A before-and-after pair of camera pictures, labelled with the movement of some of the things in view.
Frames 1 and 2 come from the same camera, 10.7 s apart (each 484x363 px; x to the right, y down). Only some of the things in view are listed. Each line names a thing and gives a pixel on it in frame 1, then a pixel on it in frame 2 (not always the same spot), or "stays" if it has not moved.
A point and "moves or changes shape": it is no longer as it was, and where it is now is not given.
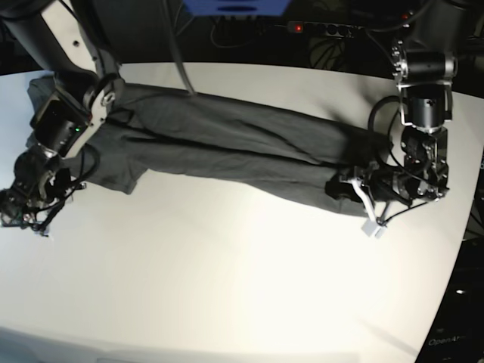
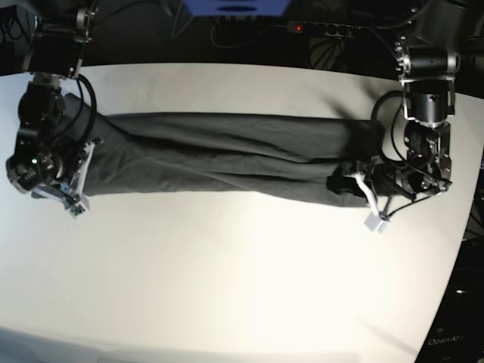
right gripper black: (30, 203) to (35, 167)
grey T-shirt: (151, 134) moves or changes shape
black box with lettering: (456, 332) stays
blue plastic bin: (237, 7) stays
